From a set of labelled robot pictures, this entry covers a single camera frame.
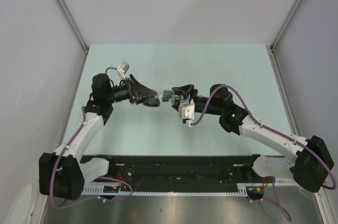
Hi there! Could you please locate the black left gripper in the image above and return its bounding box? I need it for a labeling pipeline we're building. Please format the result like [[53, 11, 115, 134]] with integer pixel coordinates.
[[106, 74, 157, 105]]

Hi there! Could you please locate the clear elbow pipe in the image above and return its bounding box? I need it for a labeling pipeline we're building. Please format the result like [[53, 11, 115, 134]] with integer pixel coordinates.
[[143, 89, 180, 108]]

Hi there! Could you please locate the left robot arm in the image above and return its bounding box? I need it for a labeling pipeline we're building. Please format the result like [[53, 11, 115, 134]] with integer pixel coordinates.
[[39, 73, 158, 201]]

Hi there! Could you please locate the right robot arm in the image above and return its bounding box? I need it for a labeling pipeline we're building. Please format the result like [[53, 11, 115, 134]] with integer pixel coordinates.
[[172, 84, 337, 192]]

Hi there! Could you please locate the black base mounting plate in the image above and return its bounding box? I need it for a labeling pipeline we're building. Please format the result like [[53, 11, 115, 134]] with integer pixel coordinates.
[[80, 155, 273, 188]]

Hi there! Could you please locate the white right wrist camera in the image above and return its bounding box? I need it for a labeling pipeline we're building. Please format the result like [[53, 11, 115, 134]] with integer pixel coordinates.
[[178, 100, 195, 127]]

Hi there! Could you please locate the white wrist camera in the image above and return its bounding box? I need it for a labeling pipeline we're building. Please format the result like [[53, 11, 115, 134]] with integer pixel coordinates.
[[117, 62, 129, 80], [178, 100, 195, 127]]

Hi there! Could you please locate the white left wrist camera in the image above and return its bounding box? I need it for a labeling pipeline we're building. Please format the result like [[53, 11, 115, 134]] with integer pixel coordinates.
[[117, 62, 129, 80]]

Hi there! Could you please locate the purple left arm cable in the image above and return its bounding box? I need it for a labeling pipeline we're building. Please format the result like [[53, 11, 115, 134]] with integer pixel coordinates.
[[50, 67, 134, 209]]

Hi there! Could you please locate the white slotted cable duct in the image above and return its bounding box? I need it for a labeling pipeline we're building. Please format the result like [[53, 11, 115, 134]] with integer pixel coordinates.
[[81, 183, 268, 197]]

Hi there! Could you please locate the aluminium frame post left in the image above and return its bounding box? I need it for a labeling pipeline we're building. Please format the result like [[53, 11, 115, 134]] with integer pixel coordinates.
[[55, 0, 89, 54]]

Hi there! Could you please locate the aluminium frame post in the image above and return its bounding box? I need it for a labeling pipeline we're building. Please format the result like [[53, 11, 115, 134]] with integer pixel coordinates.
[[270, 0, 304, 51], [55, 0, 89, 54]]

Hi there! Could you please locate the aluminium frame rail right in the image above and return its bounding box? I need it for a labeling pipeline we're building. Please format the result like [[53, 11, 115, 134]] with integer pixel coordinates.
[[266, 45, 337, 223]]

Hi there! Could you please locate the aluminium frame post right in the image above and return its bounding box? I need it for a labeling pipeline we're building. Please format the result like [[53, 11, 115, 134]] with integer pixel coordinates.
[[270, 0, 304, 51]]

